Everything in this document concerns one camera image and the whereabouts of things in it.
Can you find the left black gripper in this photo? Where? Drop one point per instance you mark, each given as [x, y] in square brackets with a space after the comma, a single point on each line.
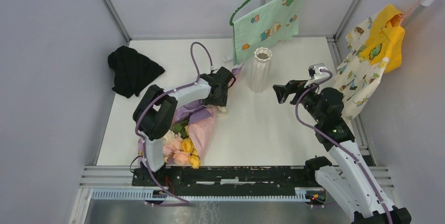
[221, 102]

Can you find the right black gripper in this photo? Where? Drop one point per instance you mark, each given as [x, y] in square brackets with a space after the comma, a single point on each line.
[295, 86]

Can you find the pink purple flower bouquet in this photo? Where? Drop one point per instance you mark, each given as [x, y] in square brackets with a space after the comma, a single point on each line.
[188, 137]

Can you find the black cloth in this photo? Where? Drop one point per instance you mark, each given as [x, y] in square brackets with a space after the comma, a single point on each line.
[133, 71]

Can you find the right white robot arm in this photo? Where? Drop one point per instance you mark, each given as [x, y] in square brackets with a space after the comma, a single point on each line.
[354, 188]

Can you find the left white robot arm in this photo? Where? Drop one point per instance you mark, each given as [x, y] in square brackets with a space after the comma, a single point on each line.
[155, 113]

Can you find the white ribbed vase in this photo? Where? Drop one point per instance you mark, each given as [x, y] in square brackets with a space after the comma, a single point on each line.
[260, 69]

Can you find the green cartoon print towel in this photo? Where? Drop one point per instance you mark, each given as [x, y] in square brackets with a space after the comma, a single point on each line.
[265, 26]

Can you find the yellow cartoon print shirt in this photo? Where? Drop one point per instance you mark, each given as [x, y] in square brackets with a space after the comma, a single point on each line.
[374, 49]

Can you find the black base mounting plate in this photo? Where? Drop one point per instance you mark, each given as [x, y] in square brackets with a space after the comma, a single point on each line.
[231, 180]

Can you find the small circuit board with LED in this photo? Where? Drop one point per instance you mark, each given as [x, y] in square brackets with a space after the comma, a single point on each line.
[315, 200]

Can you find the pink clothes hanger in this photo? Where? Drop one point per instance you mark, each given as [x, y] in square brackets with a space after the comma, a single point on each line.
[410, 10]

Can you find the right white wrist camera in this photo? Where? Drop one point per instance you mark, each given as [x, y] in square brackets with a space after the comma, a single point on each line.
[319, 74]

